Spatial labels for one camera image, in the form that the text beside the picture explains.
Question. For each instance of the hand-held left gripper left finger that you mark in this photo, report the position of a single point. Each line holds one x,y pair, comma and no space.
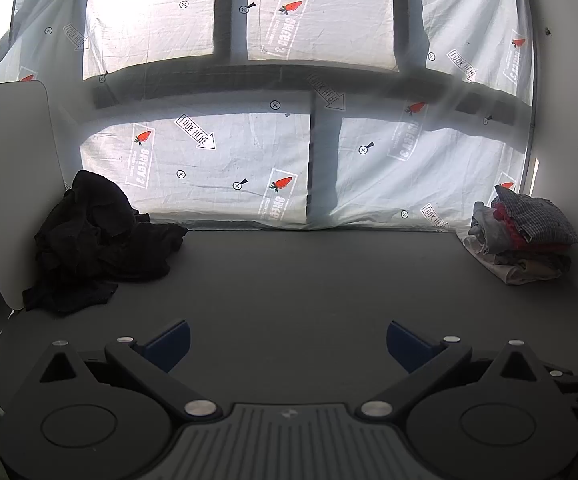
169,345

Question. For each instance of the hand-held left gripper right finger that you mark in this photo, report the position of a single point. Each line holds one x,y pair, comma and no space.
409,345

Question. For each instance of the pile of black clothes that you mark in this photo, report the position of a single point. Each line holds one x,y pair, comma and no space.
94,245

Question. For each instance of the beige garment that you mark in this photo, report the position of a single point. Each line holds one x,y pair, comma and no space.
499,272

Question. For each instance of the blue plaid shirt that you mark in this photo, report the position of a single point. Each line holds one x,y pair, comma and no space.
539,215

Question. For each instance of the grey garment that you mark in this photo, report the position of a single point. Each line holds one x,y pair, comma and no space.
484,222

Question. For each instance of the red garment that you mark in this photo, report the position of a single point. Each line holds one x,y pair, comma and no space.
509,226

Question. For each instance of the printed white curtain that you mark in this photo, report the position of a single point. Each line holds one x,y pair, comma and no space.
219,160

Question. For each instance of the white board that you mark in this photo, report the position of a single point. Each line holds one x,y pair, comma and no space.
14,185

